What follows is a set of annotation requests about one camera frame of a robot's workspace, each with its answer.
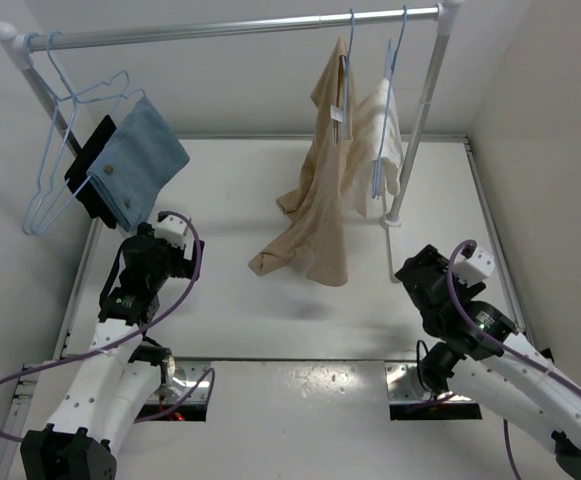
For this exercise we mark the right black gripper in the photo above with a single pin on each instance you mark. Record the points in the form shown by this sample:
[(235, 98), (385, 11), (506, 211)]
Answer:
[(429, 257)]

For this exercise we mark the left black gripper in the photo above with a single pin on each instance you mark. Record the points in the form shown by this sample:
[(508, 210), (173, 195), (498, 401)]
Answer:
[(183, 267)]

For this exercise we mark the beige t shirt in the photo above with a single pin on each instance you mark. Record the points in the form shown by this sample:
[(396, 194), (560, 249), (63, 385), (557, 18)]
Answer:
[(315, 208)]

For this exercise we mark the light blue wire hanger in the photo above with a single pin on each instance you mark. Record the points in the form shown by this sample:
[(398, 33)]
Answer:
[(341, 122)]

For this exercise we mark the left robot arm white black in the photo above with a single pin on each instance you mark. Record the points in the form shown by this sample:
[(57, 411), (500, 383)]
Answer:
[(122, 368)]

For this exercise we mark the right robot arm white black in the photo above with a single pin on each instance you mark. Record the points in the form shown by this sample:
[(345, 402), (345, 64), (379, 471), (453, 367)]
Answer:
[(481, 354)]

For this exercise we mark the empty blue hanger left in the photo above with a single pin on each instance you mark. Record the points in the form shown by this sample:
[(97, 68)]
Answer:
[(63, 104)]

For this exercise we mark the blue hanger holding denim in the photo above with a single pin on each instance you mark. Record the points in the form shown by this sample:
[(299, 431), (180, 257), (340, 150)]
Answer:
[(75, 168)]

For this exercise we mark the blue hanger with white cloth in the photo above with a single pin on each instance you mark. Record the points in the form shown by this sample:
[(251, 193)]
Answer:
[(389, 72)]

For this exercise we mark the blue denim cloth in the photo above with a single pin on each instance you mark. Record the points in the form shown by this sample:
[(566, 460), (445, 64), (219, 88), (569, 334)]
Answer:
[(140, 158)]

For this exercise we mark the white folded cloth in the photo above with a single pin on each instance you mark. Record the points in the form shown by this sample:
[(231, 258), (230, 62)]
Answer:
[(377, 148)]

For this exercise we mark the metal clothes rack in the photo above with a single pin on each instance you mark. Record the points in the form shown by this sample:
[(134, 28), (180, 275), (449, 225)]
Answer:
[(19, 47)]

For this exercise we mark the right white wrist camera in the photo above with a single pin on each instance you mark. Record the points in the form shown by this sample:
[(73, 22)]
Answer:
[(474, 264)]

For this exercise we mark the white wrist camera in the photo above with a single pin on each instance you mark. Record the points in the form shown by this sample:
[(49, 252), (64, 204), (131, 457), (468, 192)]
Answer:
[(172, 229), (474, 264)]

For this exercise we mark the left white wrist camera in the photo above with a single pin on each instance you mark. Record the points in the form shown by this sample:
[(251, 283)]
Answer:
[(172, 229)]

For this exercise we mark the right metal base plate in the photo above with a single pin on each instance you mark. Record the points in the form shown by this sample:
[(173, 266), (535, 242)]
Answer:
[(402, 387)]

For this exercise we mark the metal base plate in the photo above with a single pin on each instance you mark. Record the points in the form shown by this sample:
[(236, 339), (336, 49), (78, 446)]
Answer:
[(402, 387), (184, 376)]

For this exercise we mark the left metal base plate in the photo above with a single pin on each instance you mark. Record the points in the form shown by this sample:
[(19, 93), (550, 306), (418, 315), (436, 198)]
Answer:
[(184, 376)]

